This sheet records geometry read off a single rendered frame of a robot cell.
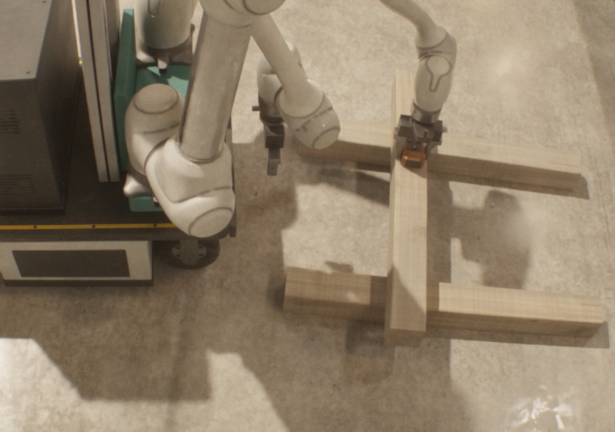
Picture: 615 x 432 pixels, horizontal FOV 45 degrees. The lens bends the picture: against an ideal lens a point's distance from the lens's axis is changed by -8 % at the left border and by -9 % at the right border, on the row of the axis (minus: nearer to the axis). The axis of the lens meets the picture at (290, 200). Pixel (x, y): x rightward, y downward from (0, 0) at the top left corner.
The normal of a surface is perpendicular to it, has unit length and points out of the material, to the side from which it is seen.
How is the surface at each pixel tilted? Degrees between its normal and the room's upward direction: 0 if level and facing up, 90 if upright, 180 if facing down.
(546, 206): 0
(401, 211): 0
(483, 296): 0
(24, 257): 90
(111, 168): 90
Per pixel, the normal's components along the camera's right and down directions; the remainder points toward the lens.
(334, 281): 0.08, -0.60
